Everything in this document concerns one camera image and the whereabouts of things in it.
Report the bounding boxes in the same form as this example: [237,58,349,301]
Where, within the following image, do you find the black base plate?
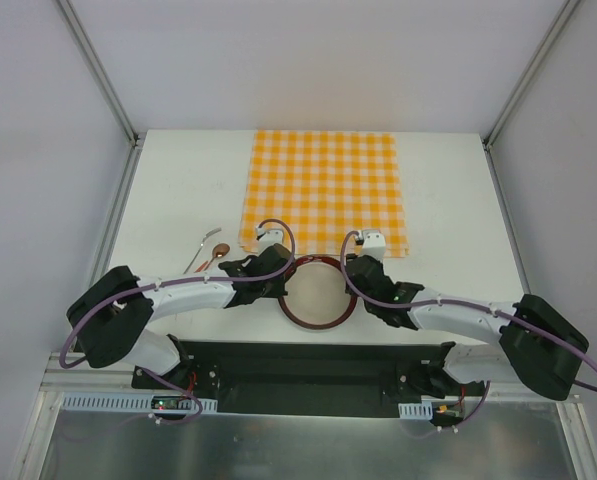
[130,337,489,419]

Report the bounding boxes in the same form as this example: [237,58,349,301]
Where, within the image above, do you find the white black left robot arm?
[59,243,294,389]

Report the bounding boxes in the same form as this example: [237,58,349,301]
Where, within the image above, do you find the aluminium frame post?
[482,0,584,151]
[54,0,139,146]

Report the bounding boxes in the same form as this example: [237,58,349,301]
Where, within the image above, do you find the aluminium right side rail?
[483,143,532,294]

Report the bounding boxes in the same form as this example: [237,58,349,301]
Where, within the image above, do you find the white cable duct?
[62,392,218,415]
[398,400,434,421]

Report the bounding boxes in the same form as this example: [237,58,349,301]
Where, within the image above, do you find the aluminium frame post right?
[482,0,584,151]

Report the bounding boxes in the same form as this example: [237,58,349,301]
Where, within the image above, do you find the silver fork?
[182,227,223,275]

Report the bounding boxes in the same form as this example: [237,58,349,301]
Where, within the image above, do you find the aluminium front rail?
[40,352,553,403]

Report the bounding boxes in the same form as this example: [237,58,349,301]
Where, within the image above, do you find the aluminium left side rail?
[67,139,147,351]

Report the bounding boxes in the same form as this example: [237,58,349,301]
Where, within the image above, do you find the aluminium rail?
[483,143,532,294]
[40,352,553,403]
[67,139,147,351]

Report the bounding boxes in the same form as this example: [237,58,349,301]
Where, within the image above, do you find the copper spoon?
[195,242,231,273]

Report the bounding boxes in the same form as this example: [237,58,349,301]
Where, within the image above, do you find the aluminium frame post left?
[54,0,139,146]

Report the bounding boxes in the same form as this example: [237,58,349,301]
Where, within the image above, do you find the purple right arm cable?
[340,229,597,436]

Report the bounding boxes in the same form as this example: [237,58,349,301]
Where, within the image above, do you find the left white cable duct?
[62,392,218,415]

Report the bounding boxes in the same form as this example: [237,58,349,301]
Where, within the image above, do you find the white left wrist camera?
[255,226,285,255]

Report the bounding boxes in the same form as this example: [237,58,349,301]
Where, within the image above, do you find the yellow white checkered cloth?
[239,130,409,258]

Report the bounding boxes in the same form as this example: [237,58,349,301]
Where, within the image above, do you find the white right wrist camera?
[355,229,387,262]

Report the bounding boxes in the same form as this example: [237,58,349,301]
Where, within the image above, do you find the right white cable duct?
[398,400,434,421]

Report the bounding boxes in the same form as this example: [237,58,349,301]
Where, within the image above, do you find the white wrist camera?
[255,226,285,255]
[355,229,387,262]

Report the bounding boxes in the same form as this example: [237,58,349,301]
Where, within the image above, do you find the red rimmed cream plate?
[278,255,357,331]

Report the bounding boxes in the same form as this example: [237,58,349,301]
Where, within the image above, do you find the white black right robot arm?
[341,254,589,401]

